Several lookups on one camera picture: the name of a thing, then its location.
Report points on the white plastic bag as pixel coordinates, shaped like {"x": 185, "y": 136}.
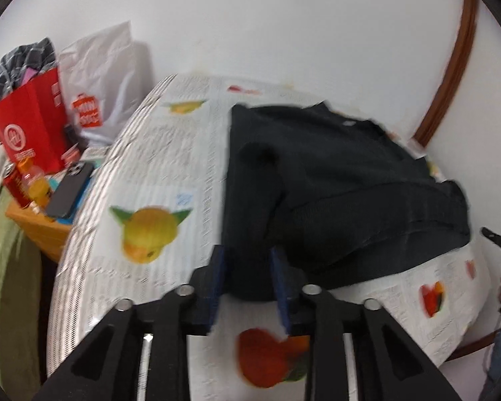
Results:
{"x": 103, "y": 78}

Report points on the black sweatshirt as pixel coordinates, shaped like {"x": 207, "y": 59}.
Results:
{"x": 335, "y": 195}

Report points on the orange juice bottle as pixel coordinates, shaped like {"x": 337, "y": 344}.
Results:
{"x": 35, "y": 183}

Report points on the green bed cover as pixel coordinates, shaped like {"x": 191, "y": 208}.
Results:
{"x": 20, "y": 275}

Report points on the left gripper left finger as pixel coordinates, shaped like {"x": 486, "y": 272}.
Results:
{"x": 105, "y": 365}

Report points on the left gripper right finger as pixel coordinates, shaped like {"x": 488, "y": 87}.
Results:
{"x": 355, "y": 350}

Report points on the brown wooden door frame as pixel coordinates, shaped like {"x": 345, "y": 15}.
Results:
{"x": 453, "y": 74}

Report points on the fruit print table cover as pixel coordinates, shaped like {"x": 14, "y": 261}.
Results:
{"x": 154, "y": 214}

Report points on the black smartphone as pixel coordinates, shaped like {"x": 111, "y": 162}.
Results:
{"x": 68, "y": 192}

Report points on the wooden side table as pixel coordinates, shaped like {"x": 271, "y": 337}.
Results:
{"x": 49, "y": 236}

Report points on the red paper bag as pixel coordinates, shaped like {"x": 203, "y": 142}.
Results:
{"x": 32, "y": 121}

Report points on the plaid cloth in bag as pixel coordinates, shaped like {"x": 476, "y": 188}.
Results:
{"x": 33, "y": 59}

